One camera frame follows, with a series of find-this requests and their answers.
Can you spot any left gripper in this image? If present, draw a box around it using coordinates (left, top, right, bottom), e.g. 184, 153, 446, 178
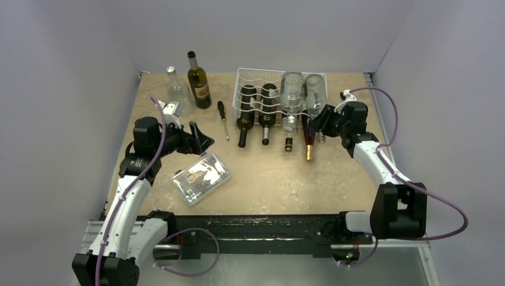
153, 119, 213, 158

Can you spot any tall clear bottle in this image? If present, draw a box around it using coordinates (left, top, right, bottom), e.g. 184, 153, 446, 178
305, 73, 328, 119

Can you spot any clear bottle silver cap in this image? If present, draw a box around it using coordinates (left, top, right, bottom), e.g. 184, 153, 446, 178
166, 66, 195, 116

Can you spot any dark labelled wine bottle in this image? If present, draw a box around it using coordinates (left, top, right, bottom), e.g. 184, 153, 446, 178
187, 51, 211, 109

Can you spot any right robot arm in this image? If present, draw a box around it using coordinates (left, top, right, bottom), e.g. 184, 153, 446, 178
310, 101, 427, 243

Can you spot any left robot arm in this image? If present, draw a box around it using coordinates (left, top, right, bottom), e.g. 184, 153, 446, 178
72, 117, 214, 285

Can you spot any red bottle gold foil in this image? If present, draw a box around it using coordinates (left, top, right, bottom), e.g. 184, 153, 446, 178
301, 114, 315, 162

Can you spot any small dark bottle gold cap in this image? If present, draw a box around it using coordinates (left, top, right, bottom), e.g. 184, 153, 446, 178
284, 135, 293, 153

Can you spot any dark green lower bottle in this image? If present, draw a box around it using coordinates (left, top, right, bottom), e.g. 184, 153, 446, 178
236, 85, 257, 148

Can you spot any dark bottle silver collar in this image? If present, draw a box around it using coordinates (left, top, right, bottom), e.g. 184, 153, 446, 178
258, 83, 277, 145

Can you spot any clear plastic parts box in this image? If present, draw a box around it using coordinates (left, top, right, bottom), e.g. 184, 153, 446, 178
172, 153, 232, 206

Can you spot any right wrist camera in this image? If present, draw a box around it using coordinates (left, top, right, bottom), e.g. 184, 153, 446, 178
335, 89, 357, 114

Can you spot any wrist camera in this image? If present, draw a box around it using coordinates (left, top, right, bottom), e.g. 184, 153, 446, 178
159, 101, 183, 129
335, 89, 357, 114

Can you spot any black handled screwdriver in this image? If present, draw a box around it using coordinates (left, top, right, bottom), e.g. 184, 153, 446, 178
217, 101, 230, 141

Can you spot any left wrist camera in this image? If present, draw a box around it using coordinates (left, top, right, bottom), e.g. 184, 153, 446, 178
159, 101, 183, 129

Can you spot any white wire wine rack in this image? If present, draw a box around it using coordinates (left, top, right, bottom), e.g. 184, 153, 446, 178
232, 68, 328, 128

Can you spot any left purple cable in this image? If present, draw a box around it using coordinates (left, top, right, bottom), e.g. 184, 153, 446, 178
93, 95, 167, 286

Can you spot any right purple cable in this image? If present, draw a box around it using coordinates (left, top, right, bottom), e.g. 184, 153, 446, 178
347, 86, 469, 241

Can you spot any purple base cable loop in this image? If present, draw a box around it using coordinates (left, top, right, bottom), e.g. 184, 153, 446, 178
152, 228, 220, 277

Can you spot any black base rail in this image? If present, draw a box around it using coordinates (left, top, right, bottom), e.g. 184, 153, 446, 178
156, 214, 373, 262

